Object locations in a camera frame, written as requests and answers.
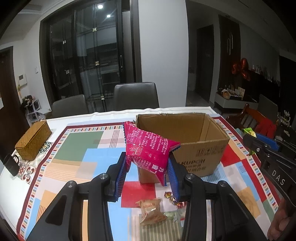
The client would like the pink snack packet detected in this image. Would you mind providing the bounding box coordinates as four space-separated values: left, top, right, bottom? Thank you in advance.
123 121 181 186

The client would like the gold fortune biscuits packet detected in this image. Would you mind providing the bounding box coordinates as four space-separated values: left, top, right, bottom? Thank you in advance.
136 198 167 226

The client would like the grey dining chair left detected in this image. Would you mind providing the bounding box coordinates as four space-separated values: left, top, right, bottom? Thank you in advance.
52 94 89 118

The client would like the green yellow snack packet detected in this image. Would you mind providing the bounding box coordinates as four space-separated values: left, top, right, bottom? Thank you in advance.
242 128 256 156

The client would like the woven wicker box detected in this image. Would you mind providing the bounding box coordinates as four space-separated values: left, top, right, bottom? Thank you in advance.
15 120 52 161

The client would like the white shelf with clutter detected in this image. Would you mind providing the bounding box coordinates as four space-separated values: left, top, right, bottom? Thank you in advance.
21 95 45 126

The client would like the red foil balloon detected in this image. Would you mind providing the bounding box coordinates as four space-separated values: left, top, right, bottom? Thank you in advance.
231 58 250 81

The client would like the gold red wrapped candy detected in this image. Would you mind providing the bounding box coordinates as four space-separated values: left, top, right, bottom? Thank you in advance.
164 191 187 209

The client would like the small green candy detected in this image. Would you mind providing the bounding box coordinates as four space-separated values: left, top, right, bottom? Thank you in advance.
163 211 182 222

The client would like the black glass sliding door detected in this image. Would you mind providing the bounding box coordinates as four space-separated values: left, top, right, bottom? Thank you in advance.
39 1 134 112

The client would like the brown cardboard box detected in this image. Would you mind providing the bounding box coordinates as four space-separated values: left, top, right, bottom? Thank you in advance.
136 113 229 177

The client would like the small black object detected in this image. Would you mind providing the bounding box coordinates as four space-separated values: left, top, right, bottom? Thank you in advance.
2 154 20 176

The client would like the person's right hand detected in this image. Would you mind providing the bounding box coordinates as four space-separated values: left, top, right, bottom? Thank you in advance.
267 198 295 240

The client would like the red wooden chair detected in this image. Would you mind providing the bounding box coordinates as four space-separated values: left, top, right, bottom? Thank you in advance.
226 103 278 139

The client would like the white low cabinet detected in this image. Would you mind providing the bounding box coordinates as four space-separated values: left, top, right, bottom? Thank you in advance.
214 93 258 109

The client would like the colourful patterned tablecloth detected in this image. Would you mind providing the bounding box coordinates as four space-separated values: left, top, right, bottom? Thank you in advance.
1 108 280 240

